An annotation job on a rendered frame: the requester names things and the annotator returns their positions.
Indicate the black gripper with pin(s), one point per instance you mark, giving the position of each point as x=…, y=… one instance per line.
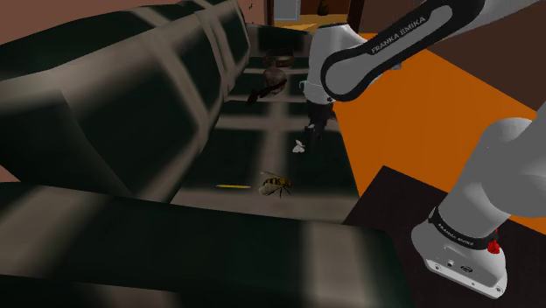
x=317, y=114

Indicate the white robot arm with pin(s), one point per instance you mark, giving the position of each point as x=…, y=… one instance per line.
x=490, y=179

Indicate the small white butterfly figure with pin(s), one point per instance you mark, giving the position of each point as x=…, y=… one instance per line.
x=298, y=146

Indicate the yellow striped wasp figure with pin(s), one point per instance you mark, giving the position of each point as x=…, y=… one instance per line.
x=273, y=184

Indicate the orange rug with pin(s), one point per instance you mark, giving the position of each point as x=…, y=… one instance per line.
x=426, y=119

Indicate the yellow pencil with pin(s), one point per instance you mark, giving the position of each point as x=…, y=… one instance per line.
x=233, y=186

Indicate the dark robot stand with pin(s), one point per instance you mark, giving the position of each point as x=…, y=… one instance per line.
x=396, y=221

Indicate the dark checked sofa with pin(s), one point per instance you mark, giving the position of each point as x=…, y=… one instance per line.
x=128, y=128

